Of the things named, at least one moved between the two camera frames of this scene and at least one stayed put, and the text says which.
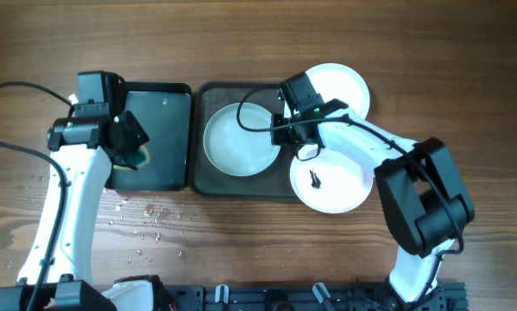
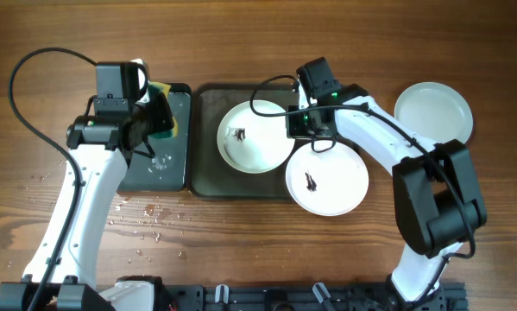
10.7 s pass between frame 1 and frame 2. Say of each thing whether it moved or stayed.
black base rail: stayed
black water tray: stayed
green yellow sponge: moved
